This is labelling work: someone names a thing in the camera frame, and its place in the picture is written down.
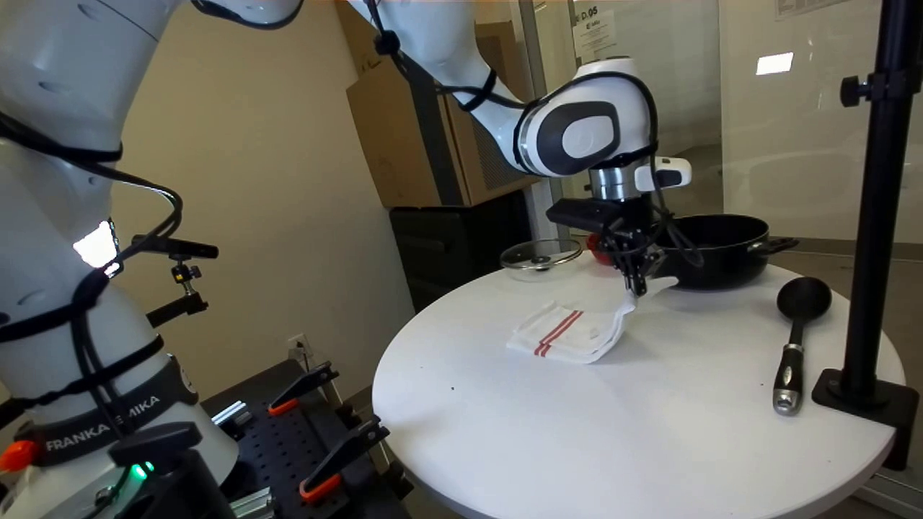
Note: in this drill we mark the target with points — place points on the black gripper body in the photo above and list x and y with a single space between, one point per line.
626 232

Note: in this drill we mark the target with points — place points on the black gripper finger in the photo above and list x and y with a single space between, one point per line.
632 279
644 276

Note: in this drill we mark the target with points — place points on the white towel with red stripes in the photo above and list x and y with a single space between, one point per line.
571 331

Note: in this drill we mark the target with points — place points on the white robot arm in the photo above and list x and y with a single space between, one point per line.
81 363

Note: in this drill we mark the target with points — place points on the black pot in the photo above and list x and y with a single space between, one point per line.
717 250

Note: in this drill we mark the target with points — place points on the black ladle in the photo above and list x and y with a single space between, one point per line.
799 299

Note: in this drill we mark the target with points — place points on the black crate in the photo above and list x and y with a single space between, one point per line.
452 246

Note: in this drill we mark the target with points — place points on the cardboard box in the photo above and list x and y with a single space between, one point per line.
423 149

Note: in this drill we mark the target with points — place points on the black orange clamp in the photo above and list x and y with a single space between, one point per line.
328 477
316 380

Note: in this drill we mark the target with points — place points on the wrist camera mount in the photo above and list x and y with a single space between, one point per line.
622 196

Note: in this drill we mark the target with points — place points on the black camera stand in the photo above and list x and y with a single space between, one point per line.
890 89

